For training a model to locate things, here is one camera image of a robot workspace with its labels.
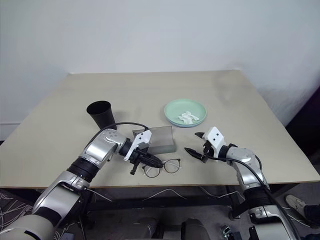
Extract white sneaker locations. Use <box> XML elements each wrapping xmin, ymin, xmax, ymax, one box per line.
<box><xmin>284</xmin><ymin>194</ymin><xmax>308</xmax><ymax>219</ymax></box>

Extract black plastic cup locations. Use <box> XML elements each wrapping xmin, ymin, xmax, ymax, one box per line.
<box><xmin>86</xmin><ymin>100</ymin><xmax>118</xmax><ymax>131</ymax></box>

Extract black metal table frame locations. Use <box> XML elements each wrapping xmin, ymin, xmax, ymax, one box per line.
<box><xmin>84</xmin><ymin>184</ymin><xmax>303</xmax><ymax>210</ymax></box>

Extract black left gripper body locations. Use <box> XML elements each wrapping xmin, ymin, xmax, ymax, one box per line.
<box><xmin>129</xmin><ymin>141</ymin><xmax>152</xmax><ymax>176</ymax></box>

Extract grey open glasses case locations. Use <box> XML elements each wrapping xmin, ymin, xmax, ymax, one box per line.
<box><xmin>131</xmin><ymin>125</ymin><xmax>177</xmax><ymax>155</ymax></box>

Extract dark rounded shape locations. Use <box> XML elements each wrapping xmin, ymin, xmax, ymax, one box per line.
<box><xmin>180</xmin><ymin>217</ymin><xmax>209</xmax><ymax>240</ymax></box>

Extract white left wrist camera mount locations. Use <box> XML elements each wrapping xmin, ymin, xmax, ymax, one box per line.
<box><xmin>123</xmin><ymin>129</ymin><xmax>153</xmax><ymax>162</ymax></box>

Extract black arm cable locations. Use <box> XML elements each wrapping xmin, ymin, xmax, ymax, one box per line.
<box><xmin>211</xmin><ymin>154</ymin><xmax>302</xmax><ymax>240</ymax></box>
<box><xmin>96</xmin><ymin>121</ymin><xmax>151</xmax><ymax>138</ymax></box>

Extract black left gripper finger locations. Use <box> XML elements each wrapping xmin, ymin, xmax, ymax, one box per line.
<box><xmin>141</xmin><ymin>158</ymin><xmax>161</xmax><ymax>169</ymax></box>
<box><xmin>144</xmin><ymin>152</ymin><xmax>164</xmax><ymax>166</ymax></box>

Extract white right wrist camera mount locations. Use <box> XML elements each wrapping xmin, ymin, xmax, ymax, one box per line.
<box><xmin>201</xmin><ymin>126</ymin><xmax>225</xmax><ymax>154</ymax></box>

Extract thin white cable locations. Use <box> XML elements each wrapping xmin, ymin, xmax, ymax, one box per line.
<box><xmin>199</xmin><ymin>185</ymin><xmax>241</xmax><ymax>200</ymax></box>
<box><xmin>86</xmin><ymin>187</ymin><xmax>114</xmax><ymax>203</ymax></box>
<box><xmin>141</xmin><ymin>188</ymin><xmax>188</xmax><ymax>201</ymax></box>

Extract mint green plate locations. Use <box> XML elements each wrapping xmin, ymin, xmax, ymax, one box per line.
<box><xmin>163</xmin><ymin>98</ymin><xmax>208</xmax><ymax>127</ymax></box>

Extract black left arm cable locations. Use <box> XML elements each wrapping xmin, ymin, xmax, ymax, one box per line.
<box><xmin>96</xmin><ymin>121</ymin><xmax>151</xmax><ymax>138</ymax></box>

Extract light blue plate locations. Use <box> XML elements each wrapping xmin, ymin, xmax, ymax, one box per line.
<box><xmin>165</xmin><ymin>116</ymin><xmax>207</xmax><ymax>129</ymax></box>

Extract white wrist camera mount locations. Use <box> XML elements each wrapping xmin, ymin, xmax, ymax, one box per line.
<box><xmin>201</xmin><ymin>126</ymin><xmax>225</xmax><ymax>154</ymax></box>
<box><xmin>123</xmin><ymin>129</ymin><xmax>153</xmax><ymax>162</ymax></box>

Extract dark trouser leg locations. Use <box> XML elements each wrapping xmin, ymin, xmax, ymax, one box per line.
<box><xmin>302</xmin><ymin>204</ymin><xmax>320</xmax><ymax>227</ymax></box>

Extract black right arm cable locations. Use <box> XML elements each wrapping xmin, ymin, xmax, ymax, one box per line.
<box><xmin>211</xmin><ymin>154</ymin><xmax>302</xmax><ymax>240</ymax></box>

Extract dark purple panel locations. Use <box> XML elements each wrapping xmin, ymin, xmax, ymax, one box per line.
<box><xmin>285</xmin><ymin>85</ymin><xmax>320</xmax><ymax>162</ymax></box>

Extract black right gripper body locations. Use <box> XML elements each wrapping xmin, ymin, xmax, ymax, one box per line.
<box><xmin>200</xmin><ymin>140</ymin><xmax>216</xmax><ymax>164</ymax></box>

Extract thin black rimmed glasses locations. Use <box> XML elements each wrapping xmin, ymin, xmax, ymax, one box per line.
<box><xmin>141</xmin><ymin>157</ymin><xmax>183</xmax><ymax>179</ymax></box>

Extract crumpled white paper wrapper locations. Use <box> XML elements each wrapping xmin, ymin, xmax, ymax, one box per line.
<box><xmin>176</xmin><ymin>110</ymin><xmax>200</xmax><ymax>125</ymax></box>

